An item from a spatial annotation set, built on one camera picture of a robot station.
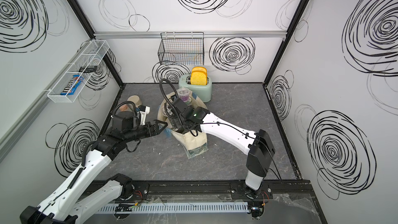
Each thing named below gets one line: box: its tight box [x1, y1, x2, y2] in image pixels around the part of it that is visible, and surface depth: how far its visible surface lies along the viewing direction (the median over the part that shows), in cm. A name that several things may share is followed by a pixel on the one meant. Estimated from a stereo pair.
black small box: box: [78, 65, 98, 74], surface depth 80 cm
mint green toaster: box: [178, 74, 212, 103], surface depth 102 cm
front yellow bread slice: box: [190, 71, 208, 86], surface depth 100 cm
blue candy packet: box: [60, 74, 85, 96], surface depth 71 cm
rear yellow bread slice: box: [191, 66, 208, 75], surface depth 100 cm
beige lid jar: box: [126, 95, 142, 107], surface depth 105 cm
